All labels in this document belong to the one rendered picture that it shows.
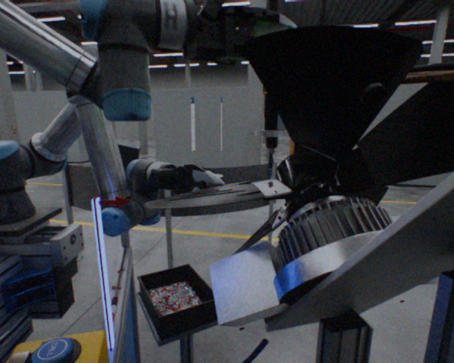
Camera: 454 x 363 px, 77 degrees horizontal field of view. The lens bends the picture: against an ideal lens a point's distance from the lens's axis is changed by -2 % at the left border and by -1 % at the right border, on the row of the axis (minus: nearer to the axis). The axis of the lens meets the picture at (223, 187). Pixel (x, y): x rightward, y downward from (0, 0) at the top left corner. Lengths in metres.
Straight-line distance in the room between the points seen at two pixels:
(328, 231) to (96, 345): 0.37
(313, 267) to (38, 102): 10.80
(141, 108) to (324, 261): 0.36
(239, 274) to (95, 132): 0.47
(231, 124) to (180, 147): 1.34
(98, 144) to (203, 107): 6.02
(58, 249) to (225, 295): 0.55
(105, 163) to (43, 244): 0.36
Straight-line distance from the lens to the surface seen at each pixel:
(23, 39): 0.60
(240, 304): 0.62
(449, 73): 0.51
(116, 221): 0.75
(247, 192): 0.57
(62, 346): 0.41
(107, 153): 0.76
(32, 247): 1.02
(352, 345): 0.74
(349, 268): 0.43
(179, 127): 6.91
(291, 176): 0.63
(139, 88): 0.48
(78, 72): 0.59
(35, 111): 11.16
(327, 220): 0.51
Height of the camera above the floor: 1.33
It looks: 13 degrees down
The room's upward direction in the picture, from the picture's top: straight up
